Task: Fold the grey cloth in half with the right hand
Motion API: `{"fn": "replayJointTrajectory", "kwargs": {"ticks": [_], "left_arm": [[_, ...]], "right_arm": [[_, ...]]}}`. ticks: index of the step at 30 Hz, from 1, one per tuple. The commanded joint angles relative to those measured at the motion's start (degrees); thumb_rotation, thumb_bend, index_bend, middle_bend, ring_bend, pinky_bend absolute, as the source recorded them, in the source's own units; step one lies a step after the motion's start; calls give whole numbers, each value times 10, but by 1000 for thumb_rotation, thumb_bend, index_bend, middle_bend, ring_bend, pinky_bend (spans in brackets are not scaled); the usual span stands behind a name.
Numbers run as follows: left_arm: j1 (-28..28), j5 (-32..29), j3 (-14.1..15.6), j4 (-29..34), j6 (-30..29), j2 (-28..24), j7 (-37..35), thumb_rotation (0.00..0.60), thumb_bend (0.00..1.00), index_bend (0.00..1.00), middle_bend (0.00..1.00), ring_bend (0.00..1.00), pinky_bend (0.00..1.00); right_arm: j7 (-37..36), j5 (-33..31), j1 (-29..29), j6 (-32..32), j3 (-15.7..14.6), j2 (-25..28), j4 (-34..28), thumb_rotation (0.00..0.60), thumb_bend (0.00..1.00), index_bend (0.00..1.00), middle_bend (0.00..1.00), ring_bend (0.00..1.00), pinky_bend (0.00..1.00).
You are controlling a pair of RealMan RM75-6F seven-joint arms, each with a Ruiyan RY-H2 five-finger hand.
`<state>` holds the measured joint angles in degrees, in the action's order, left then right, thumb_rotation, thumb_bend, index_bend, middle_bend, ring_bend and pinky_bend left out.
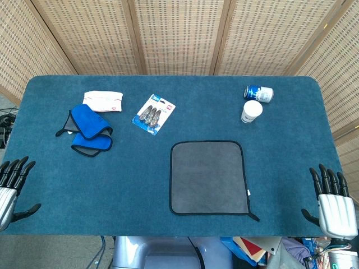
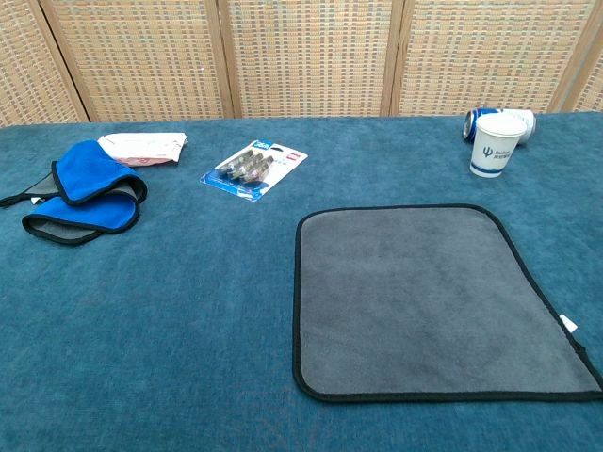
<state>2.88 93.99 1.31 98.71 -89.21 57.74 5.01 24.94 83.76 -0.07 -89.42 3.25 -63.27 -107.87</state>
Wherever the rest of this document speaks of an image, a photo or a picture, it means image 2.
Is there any grey and green cloth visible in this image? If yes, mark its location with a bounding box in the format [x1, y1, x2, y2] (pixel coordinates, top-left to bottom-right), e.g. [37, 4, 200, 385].
[291, 202, 603, 404]

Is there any blue cloth with black trim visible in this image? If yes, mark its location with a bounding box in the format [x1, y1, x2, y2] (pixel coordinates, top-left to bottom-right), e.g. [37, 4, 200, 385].
[0, 139, 149, 247]

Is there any blister pack of clips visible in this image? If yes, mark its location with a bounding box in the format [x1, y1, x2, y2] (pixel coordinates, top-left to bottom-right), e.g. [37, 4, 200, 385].
[198, 138, 309, 202]

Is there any teal table cover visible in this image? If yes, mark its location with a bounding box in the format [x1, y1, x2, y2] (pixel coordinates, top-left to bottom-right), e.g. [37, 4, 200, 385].
[0, 111, 603, 452]

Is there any woven wooden folding screen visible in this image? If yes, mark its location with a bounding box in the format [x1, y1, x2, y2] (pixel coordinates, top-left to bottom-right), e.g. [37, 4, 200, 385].
[0, 0, 603, 127]

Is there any white pink wet wipes pack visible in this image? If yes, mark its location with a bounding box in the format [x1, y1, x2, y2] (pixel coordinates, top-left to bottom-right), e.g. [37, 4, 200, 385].
[97, 132, 189, 169]

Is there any blue white drink can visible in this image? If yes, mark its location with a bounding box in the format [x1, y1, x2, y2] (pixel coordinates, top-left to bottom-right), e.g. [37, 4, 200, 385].
[462, 106, 537, 147]

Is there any white paper cup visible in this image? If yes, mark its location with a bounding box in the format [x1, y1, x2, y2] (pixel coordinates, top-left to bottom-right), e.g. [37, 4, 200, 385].
[468, 114, 528, 179]

